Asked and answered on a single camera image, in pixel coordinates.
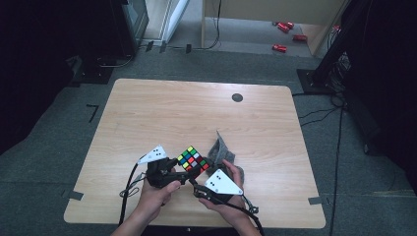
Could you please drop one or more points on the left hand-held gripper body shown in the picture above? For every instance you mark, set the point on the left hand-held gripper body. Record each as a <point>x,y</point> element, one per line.
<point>157,175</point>

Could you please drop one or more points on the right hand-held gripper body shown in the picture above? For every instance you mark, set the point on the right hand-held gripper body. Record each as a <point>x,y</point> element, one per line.
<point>221,187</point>

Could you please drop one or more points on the multicoloured puzzle cube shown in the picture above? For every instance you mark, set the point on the multicoloured puzzle cube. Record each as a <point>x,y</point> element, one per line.
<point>193,159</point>

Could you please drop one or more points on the grey fuzzy cloth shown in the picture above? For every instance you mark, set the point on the grey fuzzy cloth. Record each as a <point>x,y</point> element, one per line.
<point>221,154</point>

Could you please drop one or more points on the person's left hand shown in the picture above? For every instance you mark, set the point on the person's left hand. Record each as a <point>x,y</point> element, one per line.
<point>154,200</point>

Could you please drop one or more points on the grey tape piece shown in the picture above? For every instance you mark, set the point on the grey tape piece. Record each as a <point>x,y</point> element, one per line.
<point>315,200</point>
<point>74,195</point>

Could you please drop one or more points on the dark round table cap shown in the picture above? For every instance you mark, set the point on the dark round table cap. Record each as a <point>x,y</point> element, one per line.
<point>237,97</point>

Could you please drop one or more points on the black flat stand base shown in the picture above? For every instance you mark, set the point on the black flat stand base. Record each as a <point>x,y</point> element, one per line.
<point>93,72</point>

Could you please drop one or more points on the dark monitor on stand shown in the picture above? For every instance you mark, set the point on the dark monitor on stand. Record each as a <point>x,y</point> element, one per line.
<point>131,26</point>

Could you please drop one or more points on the white panel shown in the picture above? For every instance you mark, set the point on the white panel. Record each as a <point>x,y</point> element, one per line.
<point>175,19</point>

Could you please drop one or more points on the small red object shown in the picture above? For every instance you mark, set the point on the small red object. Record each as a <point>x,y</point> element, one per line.
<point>289,25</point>
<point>336,28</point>
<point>279,48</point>
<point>299,37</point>
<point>283,28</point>

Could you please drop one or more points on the black metal stand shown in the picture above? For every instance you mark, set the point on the black metal stand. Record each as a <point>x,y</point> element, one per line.
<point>323,73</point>

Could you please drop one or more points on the light wooden shelf frame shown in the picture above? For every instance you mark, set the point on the light wooden shelf frame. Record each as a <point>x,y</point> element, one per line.
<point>262,8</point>

